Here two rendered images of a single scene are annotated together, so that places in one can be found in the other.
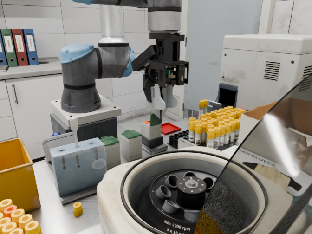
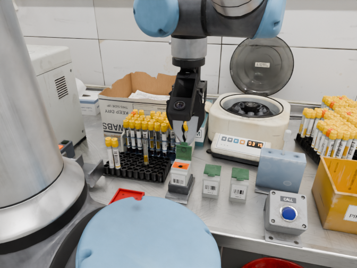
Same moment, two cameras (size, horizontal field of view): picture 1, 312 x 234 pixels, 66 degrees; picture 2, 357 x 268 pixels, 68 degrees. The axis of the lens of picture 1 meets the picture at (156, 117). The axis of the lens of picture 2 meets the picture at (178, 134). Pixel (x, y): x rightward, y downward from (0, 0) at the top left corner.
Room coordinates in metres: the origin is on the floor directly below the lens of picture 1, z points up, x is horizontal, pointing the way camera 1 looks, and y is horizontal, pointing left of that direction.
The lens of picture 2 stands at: (0.97, 0.41, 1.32)
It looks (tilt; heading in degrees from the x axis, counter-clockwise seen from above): 28 degrees down; 230
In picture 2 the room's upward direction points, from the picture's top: straight up
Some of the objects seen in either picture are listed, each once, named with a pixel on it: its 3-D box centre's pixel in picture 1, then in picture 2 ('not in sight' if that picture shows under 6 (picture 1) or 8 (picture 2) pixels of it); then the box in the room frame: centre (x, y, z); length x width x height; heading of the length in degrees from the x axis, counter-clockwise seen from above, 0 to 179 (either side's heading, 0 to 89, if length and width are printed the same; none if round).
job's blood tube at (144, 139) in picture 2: (193, 126); (145, 154); (0.65, -0.11, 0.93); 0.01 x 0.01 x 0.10
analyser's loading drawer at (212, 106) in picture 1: (214, 108); (61, 165); (0.84, -0.22, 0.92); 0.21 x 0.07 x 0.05; 127
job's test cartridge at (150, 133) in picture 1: (151, 132); (180, 175); (0.63, 0.01, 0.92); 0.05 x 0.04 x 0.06; 35
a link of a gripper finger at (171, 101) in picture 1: (169, 101); (181, 125); (0.59, -0.03, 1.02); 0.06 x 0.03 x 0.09; 35
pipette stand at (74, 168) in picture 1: (80, 167); (279, 171); (0.44, 0.16, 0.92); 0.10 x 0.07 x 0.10; 122
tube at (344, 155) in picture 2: not in sight; (346, 148); (0.22, 0.23, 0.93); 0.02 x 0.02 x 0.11
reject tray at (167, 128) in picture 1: (166, 128); (126, 200); (0.76, -0.04, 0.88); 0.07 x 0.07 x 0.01; 37
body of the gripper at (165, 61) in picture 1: (165, 60); (188, 84); (0.58, -0.02, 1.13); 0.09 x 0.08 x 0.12; 35
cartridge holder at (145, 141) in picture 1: (151, 140); (180, 184); (0.63, 0.01, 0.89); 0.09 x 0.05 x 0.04; 35
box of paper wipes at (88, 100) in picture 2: not in sight; (74, 93); (0.63, -0.67, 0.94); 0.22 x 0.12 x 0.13; 131
